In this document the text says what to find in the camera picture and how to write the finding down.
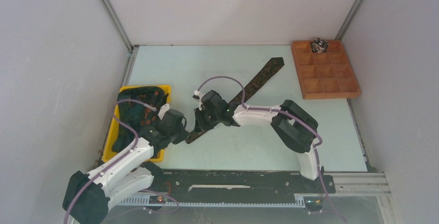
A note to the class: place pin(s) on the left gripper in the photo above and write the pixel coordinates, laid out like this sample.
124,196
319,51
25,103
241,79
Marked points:
183,135

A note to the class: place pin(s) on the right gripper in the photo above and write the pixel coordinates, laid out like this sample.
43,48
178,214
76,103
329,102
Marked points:
200,123

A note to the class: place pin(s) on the dark key-patterned tie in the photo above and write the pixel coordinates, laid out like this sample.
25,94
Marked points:
260,79

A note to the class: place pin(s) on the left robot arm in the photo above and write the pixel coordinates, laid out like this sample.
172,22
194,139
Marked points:
90,196

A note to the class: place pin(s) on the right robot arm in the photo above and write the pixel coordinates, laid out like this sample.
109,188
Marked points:
295,127

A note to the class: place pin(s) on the dark green ties pile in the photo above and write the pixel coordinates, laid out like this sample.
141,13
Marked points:
135,115

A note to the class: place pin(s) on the yellow plastic bin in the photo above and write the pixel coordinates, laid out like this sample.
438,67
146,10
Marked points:
114,127

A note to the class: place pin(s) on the wooden compartment tray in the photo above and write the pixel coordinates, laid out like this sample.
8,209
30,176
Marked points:
327,75

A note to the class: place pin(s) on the rolled patterned tie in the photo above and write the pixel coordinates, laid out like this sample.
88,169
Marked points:
319,45

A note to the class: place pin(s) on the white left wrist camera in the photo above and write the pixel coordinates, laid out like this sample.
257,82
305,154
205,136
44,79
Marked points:
163,110

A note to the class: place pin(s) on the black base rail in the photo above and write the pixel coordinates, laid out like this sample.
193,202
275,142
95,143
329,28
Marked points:
257,188

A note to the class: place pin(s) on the aluminium frame rail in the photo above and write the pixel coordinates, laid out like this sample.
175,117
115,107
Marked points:
356,184

